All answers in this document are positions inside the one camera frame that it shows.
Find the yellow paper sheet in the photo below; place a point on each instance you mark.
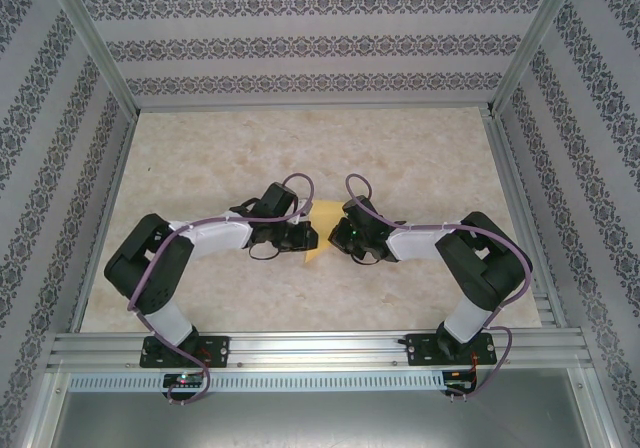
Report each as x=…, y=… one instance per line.
x=325, y=215

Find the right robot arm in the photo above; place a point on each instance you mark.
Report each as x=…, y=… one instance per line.
x=490, y=273

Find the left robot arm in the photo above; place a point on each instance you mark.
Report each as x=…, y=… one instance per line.
x=150, y=288

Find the small circuit board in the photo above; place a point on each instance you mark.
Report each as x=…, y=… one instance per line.
x=457, y=382
x=182, y=380

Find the aluminium frame crossbar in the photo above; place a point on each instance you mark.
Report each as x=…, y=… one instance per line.
x=310, y=106

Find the aluminium mounting rail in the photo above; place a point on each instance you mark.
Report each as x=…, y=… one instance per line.
x=310, y=348

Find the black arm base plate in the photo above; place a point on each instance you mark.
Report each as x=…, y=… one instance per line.
x=220, y=350
x=415, y=350

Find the aluminium table edge rail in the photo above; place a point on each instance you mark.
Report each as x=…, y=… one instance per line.
x=507, y=168
x=105, y=218

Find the aluminium frame post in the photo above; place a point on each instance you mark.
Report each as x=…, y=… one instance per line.
x=530, y=43
x=96, y=43

